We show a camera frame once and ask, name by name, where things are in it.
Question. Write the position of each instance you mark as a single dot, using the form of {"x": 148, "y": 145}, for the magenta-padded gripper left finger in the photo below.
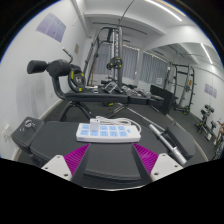
{"x": 77, "y": 159}

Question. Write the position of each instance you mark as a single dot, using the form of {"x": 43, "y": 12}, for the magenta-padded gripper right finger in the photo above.
{"x": 146, "y": 158}

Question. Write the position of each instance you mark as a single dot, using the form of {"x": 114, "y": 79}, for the white power strip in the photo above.
{"x": 133, "y": 136}

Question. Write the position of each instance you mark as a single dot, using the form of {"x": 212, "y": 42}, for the silver barbell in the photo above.
{"x": 163, "y": 137}

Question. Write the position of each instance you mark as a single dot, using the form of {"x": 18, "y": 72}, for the black padded flat bench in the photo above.
{"x": 56, "y": 140}

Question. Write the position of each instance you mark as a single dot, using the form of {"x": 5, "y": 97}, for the black box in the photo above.
{"x": 163, "y": 98}

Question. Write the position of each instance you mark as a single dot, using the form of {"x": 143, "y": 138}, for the black bench with roller pads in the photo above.
{"x": 96, "y": 96}

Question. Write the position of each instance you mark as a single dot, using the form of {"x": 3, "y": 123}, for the dumbbell rack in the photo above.
{"x": 207, "y": 120}

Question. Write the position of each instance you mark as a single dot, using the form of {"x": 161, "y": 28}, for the black yellow weight plate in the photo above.
{"x": 75, "y": 80}
{"x": 115, "y": 62}

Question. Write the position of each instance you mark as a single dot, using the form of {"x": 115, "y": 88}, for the black squat rack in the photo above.
{"x": 190, "y": 80}

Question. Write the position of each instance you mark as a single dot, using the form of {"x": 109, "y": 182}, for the grey window curtain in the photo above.
{"x": 128, "y": 61}
{"x": 153, "y": 68}

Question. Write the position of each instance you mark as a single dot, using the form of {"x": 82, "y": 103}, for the long ceiling light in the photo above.
{"x": 165, "y": 10}

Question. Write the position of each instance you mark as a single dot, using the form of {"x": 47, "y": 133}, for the small purple wall poster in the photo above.
{"x": 211, "y": 90}

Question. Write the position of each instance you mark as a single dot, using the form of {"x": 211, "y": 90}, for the small brown wall plaque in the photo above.
{"x": 76, "y": 48}

